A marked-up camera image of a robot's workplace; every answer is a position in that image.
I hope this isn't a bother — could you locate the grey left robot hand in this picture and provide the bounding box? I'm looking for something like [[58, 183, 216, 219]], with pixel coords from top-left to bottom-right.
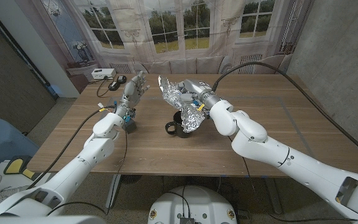
[[116, 70, 151, 121]]

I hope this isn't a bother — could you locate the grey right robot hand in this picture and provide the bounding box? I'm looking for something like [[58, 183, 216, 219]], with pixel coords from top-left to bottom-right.
[[175, 78, 222, 110]]

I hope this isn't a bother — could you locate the aluminum foil sheet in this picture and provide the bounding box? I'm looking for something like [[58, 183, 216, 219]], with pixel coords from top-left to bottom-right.
[[158, 75, 206, 134]]

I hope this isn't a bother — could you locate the black mug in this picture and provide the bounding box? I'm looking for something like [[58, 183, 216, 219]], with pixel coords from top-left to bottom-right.
[[165, 110, 195, 139]]

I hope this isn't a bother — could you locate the grey cube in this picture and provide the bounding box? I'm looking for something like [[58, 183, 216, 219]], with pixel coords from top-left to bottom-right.
[[124, 118, 138, 134]]

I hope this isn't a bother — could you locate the white power box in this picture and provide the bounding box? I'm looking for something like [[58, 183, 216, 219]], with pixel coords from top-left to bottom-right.
[[91, 68, 117, 80]]

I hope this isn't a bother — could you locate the white table leg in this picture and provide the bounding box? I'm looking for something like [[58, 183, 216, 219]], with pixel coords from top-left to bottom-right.
[[105, 174, 121, 209]]

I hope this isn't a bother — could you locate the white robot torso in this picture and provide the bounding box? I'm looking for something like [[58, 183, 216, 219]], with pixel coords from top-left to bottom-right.
[[147, 185, 238, 224]]

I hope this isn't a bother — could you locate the dark table leg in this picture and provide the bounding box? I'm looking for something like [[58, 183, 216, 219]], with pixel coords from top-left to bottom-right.
[[264, 177, 284, 215]]

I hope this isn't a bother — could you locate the blue storage bin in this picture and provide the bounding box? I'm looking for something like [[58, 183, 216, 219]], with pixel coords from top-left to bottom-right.
[[0, 117, 40, 175]]

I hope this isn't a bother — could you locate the yellow black pad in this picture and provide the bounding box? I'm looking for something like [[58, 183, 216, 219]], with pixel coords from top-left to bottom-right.
[[3, 154, 40, 181]]

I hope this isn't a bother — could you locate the grey sneaker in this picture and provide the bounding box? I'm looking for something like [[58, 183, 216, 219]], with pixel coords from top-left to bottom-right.
[[0, 173, 30, 210]]

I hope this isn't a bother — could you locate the black power box cable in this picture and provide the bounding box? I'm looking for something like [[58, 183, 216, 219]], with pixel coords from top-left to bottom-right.
[[88, 76, 113, 98]]

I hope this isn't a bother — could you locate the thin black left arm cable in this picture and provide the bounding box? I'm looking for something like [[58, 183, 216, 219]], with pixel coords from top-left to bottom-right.
[[47, 123, 129, 217]]

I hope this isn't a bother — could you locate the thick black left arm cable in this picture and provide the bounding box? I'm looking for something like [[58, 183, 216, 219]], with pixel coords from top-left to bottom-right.
[[26, 105, 117, 190]]

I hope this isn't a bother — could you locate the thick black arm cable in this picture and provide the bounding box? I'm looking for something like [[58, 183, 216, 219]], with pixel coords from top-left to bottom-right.
[[211, 61, 358, 163], [26, 105, 117, 190]]

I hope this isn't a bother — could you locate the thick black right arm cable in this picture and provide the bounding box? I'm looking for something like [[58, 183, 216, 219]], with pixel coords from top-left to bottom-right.
[[211, 61, 358, 163]]

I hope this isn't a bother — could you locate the black torso cable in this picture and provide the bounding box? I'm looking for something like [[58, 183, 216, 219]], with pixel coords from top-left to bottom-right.
[[166, 185, 193, 218]]

